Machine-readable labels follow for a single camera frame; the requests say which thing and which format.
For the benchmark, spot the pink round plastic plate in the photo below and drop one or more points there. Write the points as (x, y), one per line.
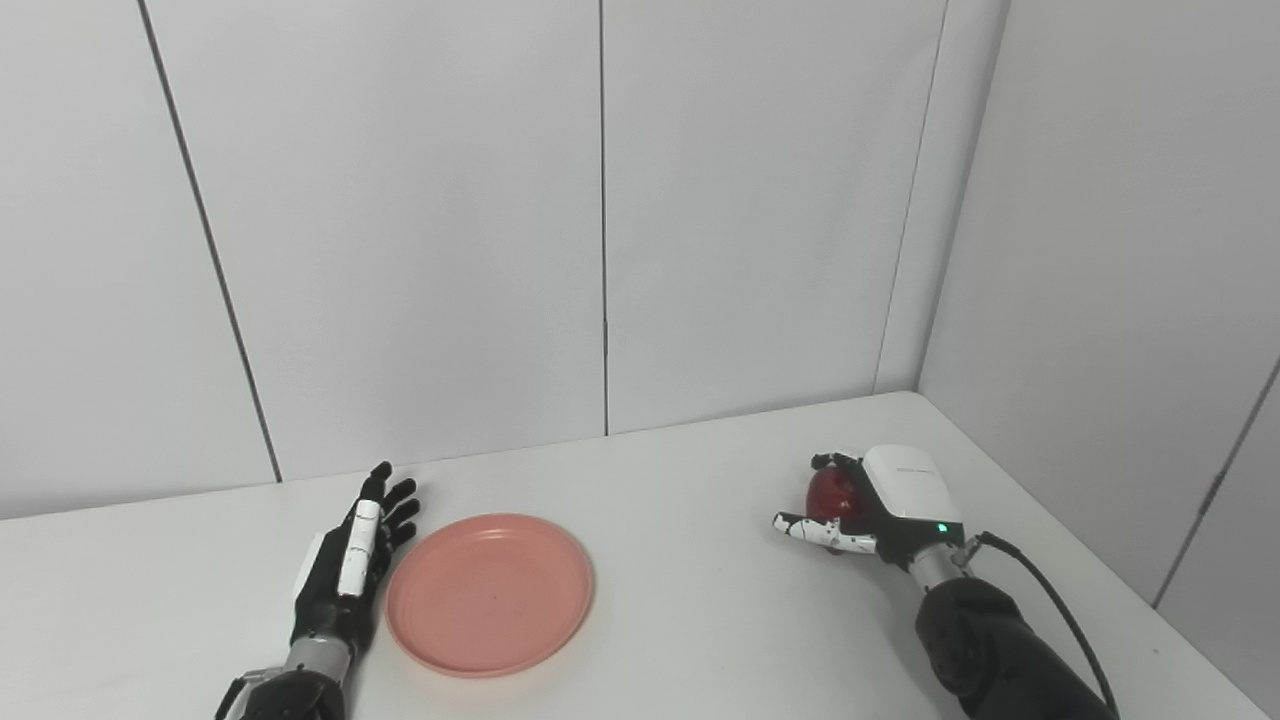
(490, 596)

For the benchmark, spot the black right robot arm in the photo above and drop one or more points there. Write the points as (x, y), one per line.
(990, 650)

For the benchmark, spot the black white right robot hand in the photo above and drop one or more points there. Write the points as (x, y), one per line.
(905, 495)

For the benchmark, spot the red apple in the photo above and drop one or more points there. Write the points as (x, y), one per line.
(828, 495)

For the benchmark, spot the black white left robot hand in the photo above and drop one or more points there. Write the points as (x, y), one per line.
(335, 600)

